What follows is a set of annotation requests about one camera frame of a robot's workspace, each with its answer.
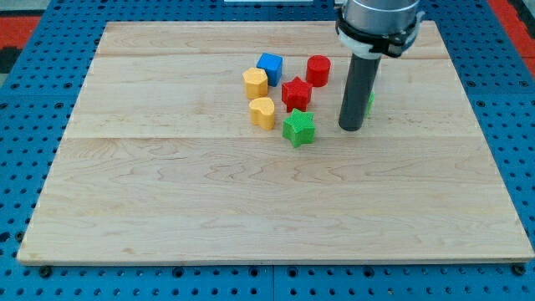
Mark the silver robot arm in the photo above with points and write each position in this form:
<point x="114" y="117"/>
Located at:
<point x="373" y="28"/>

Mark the green circle block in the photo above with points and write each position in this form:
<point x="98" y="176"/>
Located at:
<point x="369" y="104"/>

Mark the green star block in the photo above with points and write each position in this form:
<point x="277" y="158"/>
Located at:
<point x="299" y="128"/>

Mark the yellow heart block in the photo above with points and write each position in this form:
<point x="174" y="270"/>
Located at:
<point x="262" y="112"/>

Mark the red star block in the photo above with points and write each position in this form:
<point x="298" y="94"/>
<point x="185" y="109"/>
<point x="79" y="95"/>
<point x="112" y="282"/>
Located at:
<point x="296" y="94"/>

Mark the yellow hexagon block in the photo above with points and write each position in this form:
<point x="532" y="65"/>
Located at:
<point x="255" y="83"/>

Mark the wooden board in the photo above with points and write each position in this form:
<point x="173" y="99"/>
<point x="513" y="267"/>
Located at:
<point x="160" y="165"/>

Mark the blue cube block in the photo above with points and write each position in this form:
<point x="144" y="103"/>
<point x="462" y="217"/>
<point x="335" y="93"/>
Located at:
<point x="272" y="64"/>

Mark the red cylinder block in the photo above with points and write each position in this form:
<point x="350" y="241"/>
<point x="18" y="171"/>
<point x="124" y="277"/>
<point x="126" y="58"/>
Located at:
<point x="318" y="69"/>

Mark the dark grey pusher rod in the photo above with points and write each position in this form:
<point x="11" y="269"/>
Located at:
<point x="358" y="88"/>

